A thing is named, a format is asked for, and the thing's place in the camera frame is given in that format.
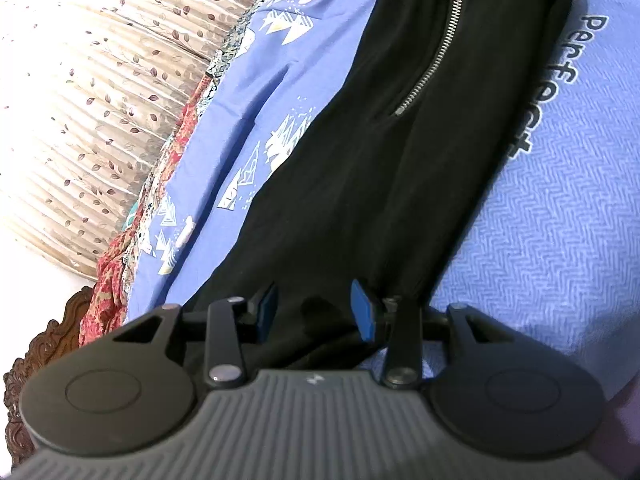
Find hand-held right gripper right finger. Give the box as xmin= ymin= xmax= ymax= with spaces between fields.
xmin=351 ymin=279 xmax=498 ymax=390

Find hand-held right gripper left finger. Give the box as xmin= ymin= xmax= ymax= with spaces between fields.
xmin=112 ymin=282 xmax=279 ymax=389

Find black pants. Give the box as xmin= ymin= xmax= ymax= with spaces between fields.
xmin=182 ymin=0 xmax=576 ymax=368

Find red floral cloth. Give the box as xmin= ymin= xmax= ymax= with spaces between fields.
xmin=77 ymin=0 xmax=296 ymax=348

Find blue printed bedsheet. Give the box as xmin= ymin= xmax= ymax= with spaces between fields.
xmin=125 ymin=0 xmax=640 ymax=396

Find carved wooden headboard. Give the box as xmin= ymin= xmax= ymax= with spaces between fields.
xmin=2 ymin=285 xmax=96 ymax=466

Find beige leaf print curtain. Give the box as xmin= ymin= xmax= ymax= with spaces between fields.
xmin=0 ymin=0 xmax=281 ymax=281

